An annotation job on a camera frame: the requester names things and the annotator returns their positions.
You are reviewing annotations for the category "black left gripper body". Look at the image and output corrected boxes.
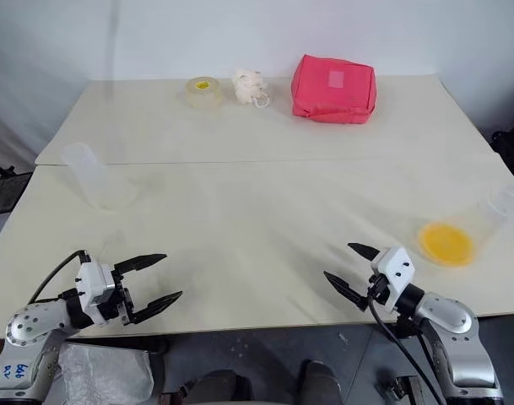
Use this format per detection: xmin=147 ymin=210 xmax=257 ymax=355
xmin=96 ymin=271 xmax=136 ymax=328

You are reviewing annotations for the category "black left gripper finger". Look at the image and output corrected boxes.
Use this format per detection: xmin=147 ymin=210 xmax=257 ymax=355
xmin=114 ymin=253 xmax=169 ymax=276
xmin=131 ymin=290 xmax=184 ymax=325

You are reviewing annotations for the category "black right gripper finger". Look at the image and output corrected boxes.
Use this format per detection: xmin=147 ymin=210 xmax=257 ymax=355
xmin=347 ymin=242 xmax=383 ymax=266
xmin=323 ymin=271 xmax=371 ymax=313

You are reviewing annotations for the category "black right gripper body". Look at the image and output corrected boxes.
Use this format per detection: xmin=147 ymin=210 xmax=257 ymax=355
xmin=365 ymin=273 xmax=392 ymax=308

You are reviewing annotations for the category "flask with yellow liquid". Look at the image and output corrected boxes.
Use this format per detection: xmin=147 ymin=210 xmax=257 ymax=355
xmin=415 ymin=182 xmax=514 ymax=267

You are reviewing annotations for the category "crumpled clear plastic bag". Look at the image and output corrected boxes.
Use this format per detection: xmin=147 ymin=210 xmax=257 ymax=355
xmin=57 ymin=340 xmax=155 ymax=405

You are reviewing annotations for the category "clear plastic cup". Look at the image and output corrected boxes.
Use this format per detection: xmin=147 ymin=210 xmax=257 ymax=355
xmin=61 ymin=142 xmax=138 ymax=212

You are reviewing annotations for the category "dark rounded shape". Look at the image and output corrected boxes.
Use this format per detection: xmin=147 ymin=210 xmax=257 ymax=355
xmin=300 ymin=359 xmax=341 ymax=405
xmin=191 ymin=368 xmax=242 ymax=405

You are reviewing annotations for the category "red fabric pouch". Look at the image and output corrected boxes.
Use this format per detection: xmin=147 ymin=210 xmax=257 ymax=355
xmin=290 ymin=53 xmax=377 ymax=126

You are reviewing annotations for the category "black equipment piece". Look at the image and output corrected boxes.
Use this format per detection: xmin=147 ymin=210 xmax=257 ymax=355
xmin=490 ymin=129 xmax=514 ymax=192

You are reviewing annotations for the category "clear tape roll yellow core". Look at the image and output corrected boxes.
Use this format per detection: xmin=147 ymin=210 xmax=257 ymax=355
xmin=184 ymin=76 xmax=225 ymax=111

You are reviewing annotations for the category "white mesh bath sponge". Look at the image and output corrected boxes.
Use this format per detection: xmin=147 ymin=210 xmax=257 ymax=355
xmin=231 ymin=67 xmax=271 ymax=110

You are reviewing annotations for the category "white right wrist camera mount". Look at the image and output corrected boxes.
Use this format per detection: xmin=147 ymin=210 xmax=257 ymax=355
xmin=371 ymin=246 xmax=416 ymax=314

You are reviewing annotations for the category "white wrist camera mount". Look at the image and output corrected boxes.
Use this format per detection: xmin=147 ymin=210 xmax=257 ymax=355
xmin=75 ymin=257 xmax=116 ymax=327
xmin=371 ymin=246 xmax=416 ymax=314

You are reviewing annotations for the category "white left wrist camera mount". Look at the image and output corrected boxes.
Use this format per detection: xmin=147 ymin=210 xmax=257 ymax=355
xmin=75 ymin=257 xmax=116 ymax=327

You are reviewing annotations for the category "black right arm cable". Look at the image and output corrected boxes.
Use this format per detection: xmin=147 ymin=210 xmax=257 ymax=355
xmin=365 ymin=283 xmax=448 ymax=405

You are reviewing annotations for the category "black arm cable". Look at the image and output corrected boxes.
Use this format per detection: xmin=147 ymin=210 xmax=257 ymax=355
xmin=27 ymin=250 xmax=92 ymax=305
xmin=365 ymin=283 xmax=448 ymax=405

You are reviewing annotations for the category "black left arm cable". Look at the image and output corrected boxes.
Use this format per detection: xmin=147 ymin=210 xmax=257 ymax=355
xmin=27 ymin=250 xmax=92 ymax=305

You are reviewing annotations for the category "dark metal bracket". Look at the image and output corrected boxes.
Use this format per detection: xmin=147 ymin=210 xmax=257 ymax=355
xmin=377 ymin=370 xmax=427 ymax=405

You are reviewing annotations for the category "black stand frame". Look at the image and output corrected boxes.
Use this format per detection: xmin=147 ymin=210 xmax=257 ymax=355
xmin=0 ymin=154 xmax=35 ymax=218

